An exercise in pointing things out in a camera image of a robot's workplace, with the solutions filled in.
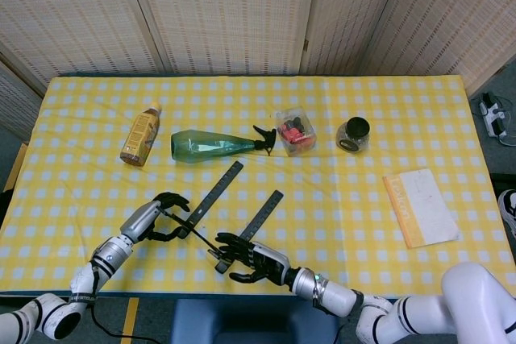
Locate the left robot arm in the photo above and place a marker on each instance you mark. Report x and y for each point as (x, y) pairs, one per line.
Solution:
(109, 257)

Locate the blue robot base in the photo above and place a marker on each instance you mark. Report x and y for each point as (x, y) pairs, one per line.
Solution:
(242, 320)

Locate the green plastic spray bottle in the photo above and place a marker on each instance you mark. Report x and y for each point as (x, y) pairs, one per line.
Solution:
(197, 146)

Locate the glass jar with black lid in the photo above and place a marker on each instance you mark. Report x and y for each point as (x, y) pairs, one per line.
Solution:
(354, 134)

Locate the clear box with red items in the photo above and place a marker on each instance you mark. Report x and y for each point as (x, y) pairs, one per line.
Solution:
(296, 134)

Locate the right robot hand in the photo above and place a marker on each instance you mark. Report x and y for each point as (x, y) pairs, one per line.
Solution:
(266, 263)

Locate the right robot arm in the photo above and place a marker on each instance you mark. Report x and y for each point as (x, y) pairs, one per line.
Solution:
(342, 293)

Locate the woven folding screen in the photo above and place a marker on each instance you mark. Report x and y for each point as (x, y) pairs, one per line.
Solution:
(221, 9)

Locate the yellow white checked tablecloth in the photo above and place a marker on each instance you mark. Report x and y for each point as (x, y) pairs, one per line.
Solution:
(363, 98)

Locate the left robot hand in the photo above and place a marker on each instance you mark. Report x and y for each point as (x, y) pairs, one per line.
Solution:
(139, 223)

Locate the black and white shoe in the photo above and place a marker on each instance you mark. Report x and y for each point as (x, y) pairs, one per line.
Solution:
(508, 211)

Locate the black folding stand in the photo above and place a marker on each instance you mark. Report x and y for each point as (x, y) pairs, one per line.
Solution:
(217, 195)

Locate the yellow tea bottle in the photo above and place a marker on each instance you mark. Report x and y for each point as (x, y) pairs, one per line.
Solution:
(141, 134)

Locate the yellow floor tape strip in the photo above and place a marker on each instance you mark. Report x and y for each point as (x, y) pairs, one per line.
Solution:
(130, 320)

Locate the yellow and white booklet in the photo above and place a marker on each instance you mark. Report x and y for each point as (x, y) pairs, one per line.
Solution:
(423, 207)

